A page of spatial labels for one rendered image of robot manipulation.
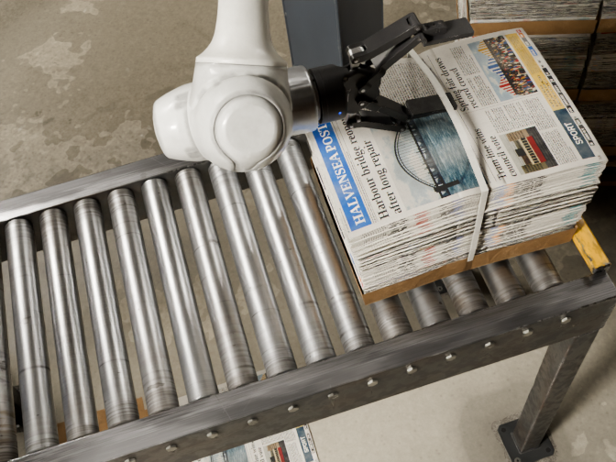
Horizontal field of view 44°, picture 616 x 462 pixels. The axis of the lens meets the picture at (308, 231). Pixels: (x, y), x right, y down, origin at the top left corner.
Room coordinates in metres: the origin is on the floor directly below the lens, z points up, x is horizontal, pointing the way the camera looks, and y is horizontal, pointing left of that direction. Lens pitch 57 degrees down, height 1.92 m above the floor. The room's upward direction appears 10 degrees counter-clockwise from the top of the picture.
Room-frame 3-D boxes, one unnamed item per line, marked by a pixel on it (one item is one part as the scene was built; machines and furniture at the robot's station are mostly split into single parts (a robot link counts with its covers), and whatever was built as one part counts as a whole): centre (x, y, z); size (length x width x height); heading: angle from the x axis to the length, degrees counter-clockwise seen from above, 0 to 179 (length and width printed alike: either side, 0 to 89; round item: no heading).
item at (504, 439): (0.52, -0.43, 0.01); 0.14 x 0.13 x 0.01; 8
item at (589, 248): (0.76, -0.42, 0.81); 0.43 x 0.03 x 0.02; 8
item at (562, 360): (0.52, -0.43, 0.34); 0.06 x 0.06 x 0.68; 8
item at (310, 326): (0.70, 0.05, 0.77); 0.47 x 0.05 x 0.05; 8
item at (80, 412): (0.65, 0.43, 0.77); 0.47 x 0.05 x 0.05; 8
